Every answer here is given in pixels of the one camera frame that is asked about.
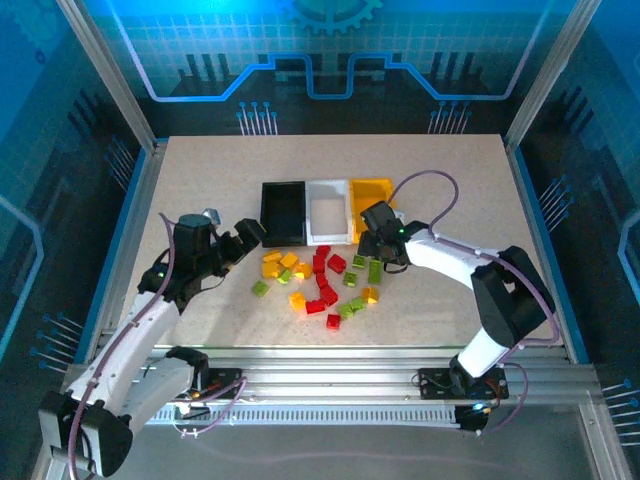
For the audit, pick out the green lego brick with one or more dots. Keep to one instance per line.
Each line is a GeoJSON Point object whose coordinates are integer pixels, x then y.
{"type": "Point", "coordinates": [350, 279]}
{"type": "Point", "coordinates": [345, 311]}
{"type": "Point", "coordinates": [284, 276]}
{"type": "Point", "coordinates": [374, 271]}
{"type": "Point", "coordinates": [358, 260]}
{"type": "Point", "coordinates": [357, 303]}
{"type": "Point", "coordinates": [259, 288]}

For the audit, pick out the red lego brick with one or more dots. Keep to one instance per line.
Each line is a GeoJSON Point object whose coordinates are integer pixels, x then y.
{"type": "Point", "coordinates": [328, 295]}
{"type": "Point", "coordinates": [318, 262]}
{"type": "Point", "coordinates": [314, 306]}
{"type": "Point", "coordinates": [323, 250]}
{"type": "Point", "coordinates": [336, 263]}
{"type": "Point", "coordinates": [321, 280]}
{"type": "Point", "coordinates": [333, 321]}

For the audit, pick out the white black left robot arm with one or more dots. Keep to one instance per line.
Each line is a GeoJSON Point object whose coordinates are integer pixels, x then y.
{"type": "Point", "coordinates": [145, 325]}

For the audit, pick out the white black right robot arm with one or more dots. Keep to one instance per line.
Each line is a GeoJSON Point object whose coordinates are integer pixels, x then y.
{"type": "Point", "coordinates": [450, 255]}

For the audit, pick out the yellow plastic bin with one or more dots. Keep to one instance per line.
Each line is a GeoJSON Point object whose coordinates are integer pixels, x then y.
{"type": "Point", "coordinates": [370, 192]}

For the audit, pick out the black plastic bin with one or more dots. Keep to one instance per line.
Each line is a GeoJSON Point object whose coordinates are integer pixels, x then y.
{"type": "Point", "coordinates": [282, 215]}

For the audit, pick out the white plastic bin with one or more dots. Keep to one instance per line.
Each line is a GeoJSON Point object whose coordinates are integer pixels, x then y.
{"type": "Point", "coordinates": [327, 215]}

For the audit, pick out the black connector box with lights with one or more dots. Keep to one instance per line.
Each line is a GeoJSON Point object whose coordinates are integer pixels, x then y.
{"type": "Point", "coordinates": [472, 417]}

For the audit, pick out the aluminium side rail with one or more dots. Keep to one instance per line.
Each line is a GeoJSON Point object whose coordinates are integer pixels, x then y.
{"type": "Point", "coordinates": [127, 235]}
{"type": "Point", "coordinates": [545, 240]}

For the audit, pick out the aluminium front rail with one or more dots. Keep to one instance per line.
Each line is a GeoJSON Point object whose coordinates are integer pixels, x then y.
{"type": "Point", "coordinates": [330, 372]}

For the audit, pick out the aluminium frame post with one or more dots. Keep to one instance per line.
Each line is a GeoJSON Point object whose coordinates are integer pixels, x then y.
{"type": "Point", "coordinates": [550, 75]}
{"type": "Point", "coordinates": [105, 75]}

